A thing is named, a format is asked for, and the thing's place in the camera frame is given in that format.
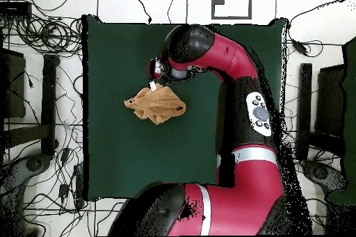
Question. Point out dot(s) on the orange terry towel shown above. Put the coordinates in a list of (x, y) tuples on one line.
[(158, 103)]

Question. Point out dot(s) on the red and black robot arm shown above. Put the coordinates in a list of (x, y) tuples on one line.
[(236, 56)]

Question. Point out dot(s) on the flat black device box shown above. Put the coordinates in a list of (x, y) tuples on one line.
[(15, 9)]

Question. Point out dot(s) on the dark green table cloth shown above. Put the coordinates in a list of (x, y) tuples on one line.
[(125, 164)]

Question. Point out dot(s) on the black stand bar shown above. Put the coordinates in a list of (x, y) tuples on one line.
[(49, 103), (305, 95)]

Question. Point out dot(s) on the small black power adapter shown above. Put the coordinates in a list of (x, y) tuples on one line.
[(63, 189), (65, 155)]

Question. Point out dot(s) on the large black box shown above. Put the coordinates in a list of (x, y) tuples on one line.
[(14, 87), (331, 95)]

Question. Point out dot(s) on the grey floor frame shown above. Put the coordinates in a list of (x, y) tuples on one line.
[(230, 17)]

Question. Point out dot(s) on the pedestal leg with round foot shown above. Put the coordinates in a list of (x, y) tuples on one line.
[(319, 173), (33, 164)]

